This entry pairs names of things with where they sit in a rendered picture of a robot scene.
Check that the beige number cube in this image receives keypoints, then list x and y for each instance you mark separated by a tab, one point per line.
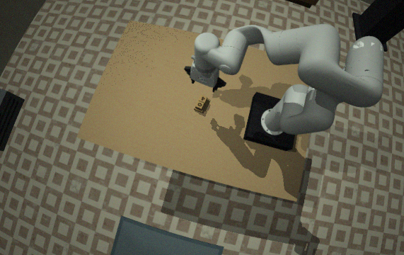
203	99
199	105

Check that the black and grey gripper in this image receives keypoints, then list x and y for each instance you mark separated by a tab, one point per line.
210	79

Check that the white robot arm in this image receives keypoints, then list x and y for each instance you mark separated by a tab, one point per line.
316	48

